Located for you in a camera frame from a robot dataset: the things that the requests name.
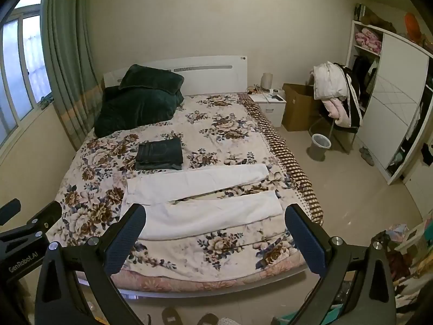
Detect folded dark jeans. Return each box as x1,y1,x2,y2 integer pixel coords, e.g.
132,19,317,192
135,138,184,171

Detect dark green blanket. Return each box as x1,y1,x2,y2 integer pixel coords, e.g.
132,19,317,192
94,84,185,138

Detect brown checkered bed sheet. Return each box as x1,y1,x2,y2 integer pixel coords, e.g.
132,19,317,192
242,93,324,226

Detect dark slipper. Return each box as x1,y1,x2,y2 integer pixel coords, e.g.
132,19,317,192
162,307,185,325
196,313,220,325

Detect green curtain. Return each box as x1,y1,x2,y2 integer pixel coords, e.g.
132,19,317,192
40,0,105,152

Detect pink floral quilt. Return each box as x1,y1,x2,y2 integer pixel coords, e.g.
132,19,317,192
355,28,383,55

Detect window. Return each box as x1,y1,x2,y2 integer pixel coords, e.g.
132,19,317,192
0,0,54,148

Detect black metal chair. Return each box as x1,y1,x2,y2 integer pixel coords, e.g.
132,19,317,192
309,108,359,154

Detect orange bag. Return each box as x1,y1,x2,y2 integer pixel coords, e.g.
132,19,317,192
404,13,421,37

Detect grey bed frame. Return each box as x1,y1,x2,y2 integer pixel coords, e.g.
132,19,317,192
76,266,320,300

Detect brown bag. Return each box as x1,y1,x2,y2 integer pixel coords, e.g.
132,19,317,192
363,6,397,34

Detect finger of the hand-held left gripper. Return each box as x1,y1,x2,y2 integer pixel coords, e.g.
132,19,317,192
0,199,22,222
21,201,62,234

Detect white wardrobe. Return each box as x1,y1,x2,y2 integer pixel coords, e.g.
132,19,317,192
345,19,433,185

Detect white nightstand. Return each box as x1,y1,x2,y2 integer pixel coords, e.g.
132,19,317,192
248,91,287,128

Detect black hanging garment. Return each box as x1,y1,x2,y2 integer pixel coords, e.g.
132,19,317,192
421,142,433,167

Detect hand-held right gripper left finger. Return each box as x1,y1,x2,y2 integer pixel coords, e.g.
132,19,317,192
34,203,147,325

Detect pile of assorted clutter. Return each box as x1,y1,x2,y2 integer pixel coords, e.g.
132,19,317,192
372,219,433,312

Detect pink garment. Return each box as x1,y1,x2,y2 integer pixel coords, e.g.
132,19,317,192
321,97,352,128

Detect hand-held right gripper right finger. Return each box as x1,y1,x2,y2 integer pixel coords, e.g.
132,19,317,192
285,204,397,325

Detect white bed headboard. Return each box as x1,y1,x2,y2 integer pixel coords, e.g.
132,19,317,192
102,55,249,97

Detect black jacket with white stripes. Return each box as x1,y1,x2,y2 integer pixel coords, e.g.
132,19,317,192
333,63,363,129

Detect pair of grey shoes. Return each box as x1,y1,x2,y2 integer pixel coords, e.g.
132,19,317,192
359,146,375,167

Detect grey waste bin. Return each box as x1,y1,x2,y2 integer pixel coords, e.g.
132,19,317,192
310,134,332,161

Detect floral bed blanket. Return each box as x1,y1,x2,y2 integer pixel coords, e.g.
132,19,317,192
56,93,317,280

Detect white pants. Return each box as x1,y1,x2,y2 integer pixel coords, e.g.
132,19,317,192
123,163,285,241

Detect dark green pillow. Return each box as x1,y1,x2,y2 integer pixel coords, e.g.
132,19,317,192
118,64,185,94

